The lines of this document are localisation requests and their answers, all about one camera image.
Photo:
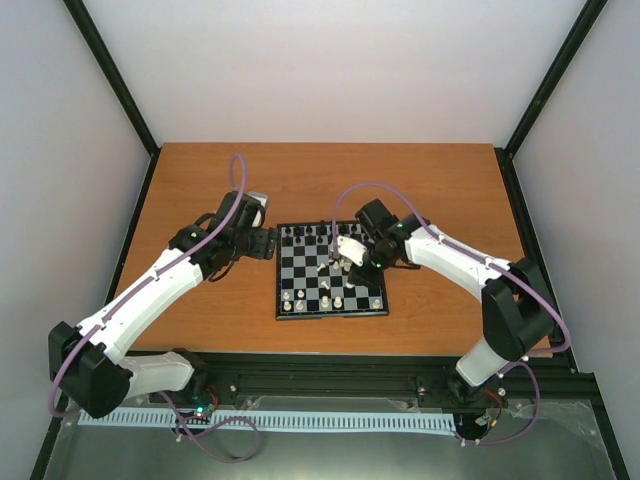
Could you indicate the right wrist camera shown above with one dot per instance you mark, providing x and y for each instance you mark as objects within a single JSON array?
[{"x": 350, "y": 249}]

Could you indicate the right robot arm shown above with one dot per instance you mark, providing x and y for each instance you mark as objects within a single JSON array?
[{"x": 516, "y": 308}]

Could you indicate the right black frame post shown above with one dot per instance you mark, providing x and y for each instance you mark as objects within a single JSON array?
[{"x": 567, "y": 51}]

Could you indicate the black frame post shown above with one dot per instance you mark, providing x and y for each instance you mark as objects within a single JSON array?
[
  {"x": 98, "y": 48},
  {"x": 567, "y": 51}
]

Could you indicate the black aluminium rail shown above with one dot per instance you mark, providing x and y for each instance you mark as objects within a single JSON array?
[{"x": 230, "y": 378}]

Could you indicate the black magnetic chess board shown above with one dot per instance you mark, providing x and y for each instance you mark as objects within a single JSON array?
[{"x": 301, "y": 248}]

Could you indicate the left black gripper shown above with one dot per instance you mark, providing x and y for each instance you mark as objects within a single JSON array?
[{"x": 266, "y": 246}]

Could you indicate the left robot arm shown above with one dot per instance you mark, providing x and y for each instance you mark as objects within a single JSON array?
[{"x": 150, "y": 290}]

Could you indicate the left black frame post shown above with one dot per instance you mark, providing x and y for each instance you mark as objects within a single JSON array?
[{"x": 98, "y": 48}]

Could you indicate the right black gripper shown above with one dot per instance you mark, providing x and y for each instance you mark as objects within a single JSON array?
[{"x": 359, "y": 277}]

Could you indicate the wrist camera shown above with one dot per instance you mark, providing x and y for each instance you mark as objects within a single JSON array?
[
  {"x": 350, "y": 249},
  {"x": 263, "y": 201}
]

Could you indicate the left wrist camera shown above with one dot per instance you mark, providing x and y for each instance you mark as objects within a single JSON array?
[{"x": 263, "y": 201}]

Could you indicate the electronics board green led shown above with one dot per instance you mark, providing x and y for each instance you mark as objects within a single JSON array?
[{"x": 205, "y": 405}]

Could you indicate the light blue cable duct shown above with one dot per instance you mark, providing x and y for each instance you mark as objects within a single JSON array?
[{"x": 281, "y": 421}]

